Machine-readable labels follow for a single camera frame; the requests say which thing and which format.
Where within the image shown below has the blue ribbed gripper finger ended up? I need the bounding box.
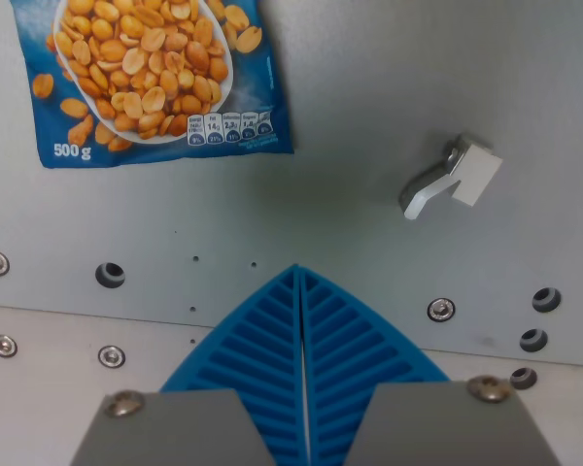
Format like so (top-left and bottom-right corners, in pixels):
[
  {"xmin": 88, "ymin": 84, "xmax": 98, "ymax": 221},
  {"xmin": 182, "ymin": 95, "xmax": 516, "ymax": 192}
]
[
  {"xmin": 296, "ymin": 264, "xmax": 563, "ymax": 466},
  {"xmin": 69, "ymin": 263, "xmax": 311, "ymax": 466}
]

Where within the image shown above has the white block with metal lever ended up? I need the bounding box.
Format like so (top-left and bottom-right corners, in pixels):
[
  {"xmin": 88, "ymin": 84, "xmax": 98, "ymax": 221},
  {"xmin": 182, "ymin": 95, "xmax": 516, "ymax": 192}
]
[{"xmin": 398, "ymin": 134, "xmax": 504, "ymax": 221}]

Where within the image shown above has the blue peanut bag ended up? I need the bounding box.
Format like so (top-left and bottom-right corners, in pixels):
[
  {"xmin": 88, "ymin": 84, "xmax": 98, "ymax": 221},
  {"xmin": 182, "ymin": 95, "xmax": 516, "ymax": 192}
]
[{"xmin": 9, "ymin": 0, "xmax": 295, "ymax": 170}]

